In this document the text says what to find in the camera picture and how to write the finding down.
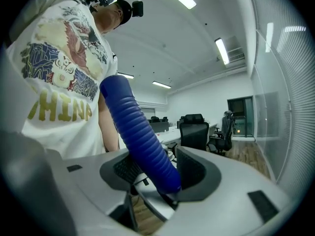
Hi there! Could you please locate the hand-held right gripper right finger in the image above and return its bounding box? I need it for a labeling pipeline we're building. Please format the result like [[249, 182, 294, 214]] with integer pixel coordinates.
[[137, 146, 293, 236]]

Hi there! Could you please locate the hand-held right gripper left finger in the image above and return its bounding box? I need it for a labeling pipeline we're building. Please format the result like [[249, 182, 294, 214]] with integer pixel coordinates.
[[45, 148, 146, 236]]

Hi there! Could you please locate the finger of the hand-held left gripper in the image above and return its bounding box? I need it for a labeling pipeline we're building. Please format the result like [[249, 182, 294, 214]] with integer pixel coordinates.
[[160, 143, 177, 162]]

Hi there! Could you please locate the blue-handled mop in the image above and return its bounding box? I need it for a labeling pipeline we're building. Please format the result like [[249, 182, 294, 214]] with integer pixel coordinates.
[[99, 74, 182, 195]]

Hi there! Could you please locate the person's left forearm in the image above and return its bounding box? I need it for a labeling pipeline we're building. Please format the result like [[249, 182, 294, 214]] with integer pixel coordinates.
[[97, 92, 120, 153]]

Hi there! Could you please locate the white desk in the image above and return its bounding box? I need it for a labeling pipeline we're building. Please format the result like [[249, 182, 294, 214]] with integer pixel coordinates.
[[147, 122, 219, 146]]

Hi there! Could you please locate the black mesh office chair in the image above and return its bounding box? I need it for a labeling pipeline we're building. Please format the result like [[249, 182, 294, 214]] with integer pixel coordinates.
[[179, 114, 210, 152]]

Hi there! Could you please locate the white printed t-shirt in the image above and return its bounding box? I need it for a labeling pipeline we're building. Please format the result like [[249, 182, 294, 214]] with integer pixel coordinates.
[[6, 0, 119, 159]]

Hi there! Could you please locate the tall black office chair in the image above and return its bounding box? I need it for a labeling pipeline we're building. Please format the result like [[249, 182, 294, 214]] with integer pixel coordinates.
[[208, 116, 236, 156]]

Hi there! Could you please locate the dark glass door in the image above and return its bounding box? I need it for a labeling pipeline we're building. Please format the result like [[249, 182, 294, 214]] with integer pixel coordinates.
[[226, 96, 254, 138]]

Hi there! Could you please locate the glass partition with blinds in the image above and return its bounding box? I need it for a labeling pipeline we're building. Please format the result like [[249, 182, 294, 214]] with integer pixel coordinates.
[[246, 0, 312, 194]]

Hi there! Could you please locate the person's head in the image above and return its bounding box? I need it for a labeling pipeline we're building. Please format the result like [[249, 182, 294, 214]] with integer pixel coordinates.
[[94, 0, 132, 34]]

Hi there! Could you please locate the black head camera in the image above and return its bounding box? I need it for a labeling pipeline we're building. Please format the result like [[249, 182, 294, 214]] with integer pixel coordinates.
[[131, 0, 144, 18]]

